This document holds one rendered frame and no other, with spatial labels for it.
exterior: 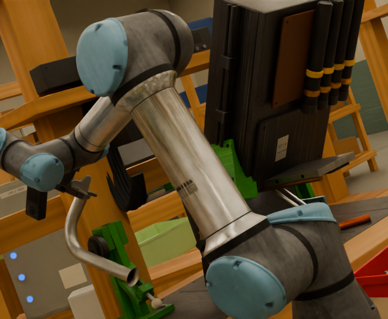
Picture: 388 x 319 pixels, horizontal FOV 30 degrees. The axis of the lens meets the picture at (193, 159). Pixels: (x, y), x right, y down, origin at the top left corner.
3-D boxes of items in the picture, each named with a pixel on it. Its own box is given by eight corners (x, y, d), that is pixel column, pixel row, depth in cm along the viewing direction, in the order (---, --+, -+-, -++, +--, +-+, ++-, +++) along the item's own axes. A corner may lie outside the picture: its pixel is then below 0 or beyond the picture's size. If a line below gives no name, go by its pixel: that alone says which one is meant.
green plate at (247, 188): (264, 215, 191) (253, 137, 193) (242, 218, 186) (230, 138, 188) (236, 219, 200) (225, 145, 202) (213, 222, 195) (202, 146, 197)
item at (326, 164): (357, 162, 191) (353, 151, 191) (321, 181, 181) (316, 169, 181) (257, 183, 222) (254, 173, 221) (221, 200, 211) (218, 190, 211)
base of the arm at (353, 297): (399, 316, 120) (380, 261, 120) (333, 358, 114) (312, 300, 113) (342, 309, 134) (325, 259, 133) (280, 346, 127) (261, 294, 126)
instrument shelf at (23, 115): (267, 45, 240) (262, 33, 240) (37, 114, 184) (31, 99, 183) (219, 65, 260) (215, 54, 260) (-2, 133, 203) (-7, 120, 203)
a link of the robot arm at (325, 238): (365, 261, 123) (339, 187, 122) (325, 294, 113) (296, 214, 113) (309, 268, 131) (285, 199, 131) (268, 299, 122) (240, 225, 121)
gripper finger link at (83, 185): (106, 183, 174) (80, 170, 167) (94, 206, 174) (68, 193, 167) (97, 180, 176) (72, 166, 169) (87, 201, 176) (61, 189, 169)
